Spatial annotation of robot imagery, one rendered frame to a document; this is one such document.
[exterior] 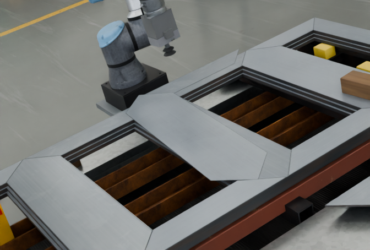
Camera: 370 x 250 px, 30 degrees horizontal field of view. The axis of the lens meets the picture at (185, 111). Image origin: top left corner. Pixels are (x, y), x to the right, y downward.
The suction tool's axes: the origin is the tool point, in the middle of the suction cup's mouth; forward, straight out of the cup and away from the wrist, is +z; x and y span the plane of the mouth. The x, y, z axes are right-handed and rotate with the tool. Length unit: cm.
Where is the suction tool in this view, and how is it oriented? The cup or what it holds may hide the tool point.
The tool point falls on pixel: (169, 53)
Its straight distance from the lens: 230.3
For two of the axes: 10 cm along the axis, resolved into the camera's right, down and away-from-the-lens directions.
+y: 7.9, -4.8, 3.9
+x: -5.4, -2.4, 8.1
